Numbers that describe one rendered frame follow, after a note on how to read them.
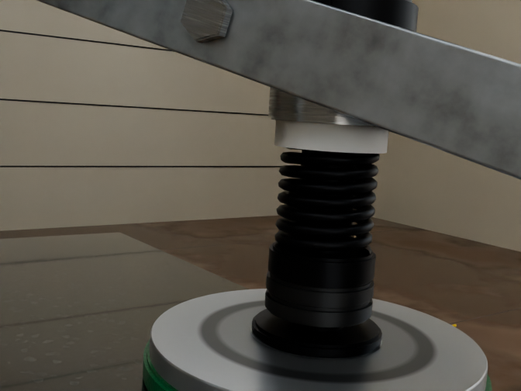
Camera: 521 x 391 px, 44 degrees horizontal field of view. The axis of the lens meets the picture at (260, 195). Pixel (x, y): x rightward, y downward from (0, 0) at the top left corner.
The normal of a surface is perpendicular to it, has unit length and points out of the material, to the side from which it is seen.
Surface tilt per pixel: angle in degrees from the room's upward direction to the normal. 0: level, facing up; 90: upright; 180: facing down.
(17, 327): 0
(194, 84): 90
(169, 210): 90
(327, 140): 90
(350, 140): 90
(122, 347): 0
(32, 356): 0
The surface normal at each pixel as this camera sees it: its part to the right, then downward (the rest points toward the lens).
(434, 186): -0.81, 0.03
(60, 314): 0.07, -0.99
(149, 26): -0.42, 0.09
